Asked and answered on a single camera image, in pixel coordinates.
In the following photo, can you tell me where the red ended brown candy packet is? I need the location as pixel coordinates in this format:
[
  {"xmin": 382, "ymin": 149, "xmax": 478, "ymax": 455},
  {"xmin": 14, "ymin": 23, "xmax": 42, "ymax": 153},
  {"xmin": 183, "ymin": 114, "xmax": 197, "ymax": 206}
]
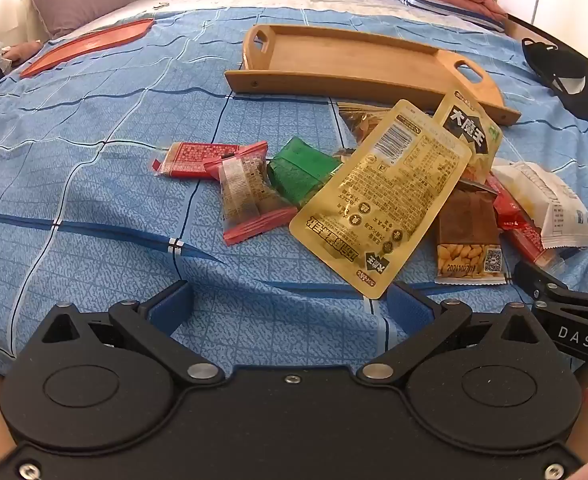
[{"xmin": 205, "ymin": 141, "xmax": 299, "ymax": 246}]

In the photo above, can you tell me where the red biscuit packet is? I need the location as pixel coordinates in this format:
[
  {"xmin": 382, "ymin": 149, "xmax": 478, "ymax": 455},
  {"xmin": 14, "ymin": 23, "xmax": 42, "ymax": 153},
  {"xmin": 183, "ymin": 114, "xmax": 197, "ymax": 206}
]
[
  {"xmin": 484, "ymin": 172, "xmax": 557, "ymax": 267},
  {"xmin": 154, "ymin": 141, "xmax": 242, "ymax": 179}
]

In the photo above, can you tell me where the green snack packet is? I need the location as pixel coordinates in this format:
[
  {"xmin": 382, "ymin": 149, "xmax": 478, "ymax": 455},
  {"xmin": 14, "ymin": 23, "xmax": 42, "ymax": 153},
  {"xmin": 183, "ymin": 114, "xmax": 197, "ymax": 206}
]
[{"xmin": 266, "ymin": 136, "xmax": 345, "ymax": 210}]

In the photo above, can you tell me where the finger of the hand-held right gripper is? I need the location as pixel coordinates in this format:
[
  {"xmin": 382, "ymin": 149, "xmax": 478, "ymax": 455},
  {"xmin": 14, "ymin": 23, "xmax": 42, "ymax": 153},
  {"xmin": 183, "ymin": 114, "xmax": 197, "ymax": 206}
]
[{"xmin": 514, "ymin": 261, "xmax": 569, "ymax": 306}]

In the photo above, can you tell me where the blue checked blanket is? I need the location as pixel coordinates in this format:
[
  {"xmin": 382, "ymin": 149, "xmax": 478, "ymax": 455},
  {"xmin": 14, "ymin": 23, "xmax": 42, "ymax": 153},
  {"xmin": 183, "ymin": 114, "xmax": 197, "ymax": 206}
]
[{"xmin": 0, "ymin": 7, "xmax": 588, "ymax": 376}]

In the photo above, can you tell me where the gold packet with black print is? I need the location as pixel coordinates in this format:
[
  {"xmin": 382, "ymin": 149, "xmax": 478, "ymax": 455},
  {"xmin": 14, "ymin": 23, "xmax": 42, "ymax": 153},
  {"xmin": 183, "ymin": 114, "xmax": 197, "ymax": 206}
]
[{"xmin": 433, "ymin": 89, "xmax": 503, "ymax": 184}]

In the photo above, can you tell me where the clear packet of brown snacks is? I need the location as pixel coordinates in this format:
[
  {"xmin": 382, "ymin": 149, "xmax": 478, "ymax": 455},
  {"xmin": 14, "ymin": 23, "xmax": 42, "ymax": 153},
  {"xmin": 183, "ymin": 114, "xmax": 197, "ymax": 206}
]
[{"xmin": 336, "ymin": 101, "xmax": 395, "ymax": 144}]

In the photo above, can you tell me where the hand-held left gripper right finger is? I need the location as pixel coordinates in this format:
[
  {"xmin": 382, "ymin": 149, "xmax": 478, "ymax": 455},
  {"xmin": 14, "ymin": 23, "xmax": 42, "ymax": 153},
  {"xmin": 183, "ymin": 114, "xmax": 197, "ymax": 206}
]
[{"xmin": 359, "ymin": 280, "xmax": 549, "ymax": 386}]

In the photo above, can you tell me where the gold snack packet with barcode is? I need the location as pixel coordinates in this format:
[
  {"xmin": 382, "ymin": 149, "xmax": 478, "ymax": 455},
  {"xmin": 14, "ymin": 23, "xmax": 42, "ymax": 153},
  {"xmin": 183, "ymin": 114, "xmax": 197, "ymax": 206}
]
[{"xmin": 289, "ymin": 99, "xmax": 474, "ymax": 300}]

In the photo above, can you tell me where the brown peanut packet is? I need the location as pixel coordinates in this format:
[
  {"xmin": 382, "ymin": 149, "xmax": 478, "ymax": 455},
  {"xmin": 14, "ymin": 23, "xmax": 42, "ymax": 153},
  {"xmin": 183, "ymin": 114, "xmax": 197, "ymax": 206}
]
[{"xmin": 434, "ymin": 187, "xmax": 507, "ymax": 286}]

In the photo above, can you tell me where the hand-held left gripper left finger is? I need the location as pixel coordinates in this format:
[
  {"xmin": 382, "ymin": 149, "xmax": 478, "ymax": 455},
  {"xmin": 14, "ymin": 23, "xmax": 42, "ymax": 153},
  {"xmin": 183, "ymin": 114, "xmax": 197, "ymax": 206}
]
[{"xmin": 39, "ymin": 280, "xmax": 225, "ymax": 386}]

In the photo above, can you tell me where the black cap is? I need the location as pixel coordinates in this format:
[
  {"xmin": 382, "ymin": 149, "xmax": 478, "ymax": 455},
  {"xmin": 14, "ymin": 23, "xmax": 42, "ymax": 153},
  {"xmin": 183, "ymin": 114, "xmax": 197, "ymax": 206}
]
[{"xmin": 521, "ymin": 37, "xmax": 588, "ymax": 121}]

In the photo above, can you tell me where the white snack packet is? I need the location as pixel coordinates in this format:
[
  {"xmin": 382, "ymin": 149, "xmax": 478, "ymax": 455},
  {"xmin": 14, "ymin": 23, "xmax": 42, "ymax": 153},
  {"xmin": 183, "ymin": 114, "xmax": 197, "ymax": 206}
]
[{"xmin": 491, "ymin": 160, "xmax": 588, "ymax": 251}]

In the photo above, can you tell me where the orange plastic tray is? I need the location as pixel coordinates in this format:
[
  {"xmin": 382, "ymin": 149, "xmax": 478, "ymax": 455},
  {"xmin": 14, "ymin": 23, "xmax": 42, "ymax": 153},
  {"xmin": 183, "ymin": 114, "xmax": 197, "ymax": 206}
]
[{"xmin": 19, "ymin": 17, "xmax": 155, "ymax": 79}]

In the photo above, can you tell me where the wooden tray with handles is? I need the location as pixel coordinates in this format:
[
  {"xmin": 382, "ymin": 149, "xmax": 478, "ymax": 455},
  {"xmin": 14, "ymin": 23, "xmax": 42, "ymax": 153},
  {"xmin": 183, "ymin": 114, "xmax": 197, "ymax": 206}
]
[{"xmin": 224, "ymin": 24, "xmax": 522, "ymax": 126}]

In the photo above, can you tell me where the blue white striped towel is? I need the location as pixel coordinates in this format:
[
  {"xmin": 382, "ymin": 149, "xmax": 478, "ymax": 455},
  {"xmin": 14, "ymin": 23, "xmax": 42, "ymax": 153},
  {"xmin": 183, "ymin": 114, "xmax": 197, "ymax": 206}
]
[{"xmin": 389, "ymin": 0, "xmax": 507, "ymax": 35}]

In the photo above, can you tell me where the brown soft item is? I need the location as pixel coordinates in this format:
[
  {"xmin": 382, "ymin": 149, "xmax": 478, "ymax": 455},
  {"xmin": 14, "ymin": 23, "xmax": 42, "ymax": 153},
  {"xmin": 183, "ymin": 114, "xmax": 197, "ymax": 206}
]
[{"xmin": 3, "ymin": 40, "xmax": 43, "ymax": 67}]

